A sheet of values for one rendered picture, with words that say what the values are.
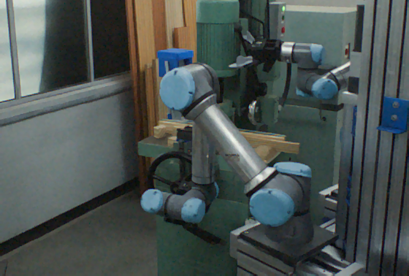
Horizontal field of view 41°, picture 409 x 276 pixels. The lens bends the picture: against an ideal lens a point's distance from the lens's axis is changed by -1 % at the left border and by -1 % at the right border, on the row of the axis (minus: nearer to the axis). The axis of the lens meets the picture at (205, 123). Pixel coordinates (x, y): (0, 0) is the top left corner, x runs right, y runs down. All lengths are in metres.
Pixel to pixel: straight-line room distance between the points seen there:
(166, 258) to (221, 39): 1.01
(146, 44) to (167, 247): 1.75
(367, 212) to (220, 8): 0.98
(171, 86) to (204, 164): 0.33
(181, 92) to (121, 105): 2.42
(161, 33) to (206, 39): 1.83
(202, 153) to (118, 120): 2.23
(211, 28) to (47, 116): 1.54
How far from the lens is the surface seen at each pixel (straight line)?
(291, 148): 2.24
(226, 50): 2.21
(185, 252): 2.45
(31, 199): 3.48
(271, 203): 1.51
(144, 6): 3.81
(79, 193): 3.77
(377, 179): 1.67
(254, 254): 1.81
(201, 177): 1.77
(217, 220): 2.31
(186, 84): 1.52
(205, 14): 2.19
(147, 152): 2.36
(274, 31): 2.47
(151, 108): 3.75
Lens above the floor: 1.61
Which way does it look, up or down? 16 degrees down
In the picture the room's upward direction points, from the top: straight up
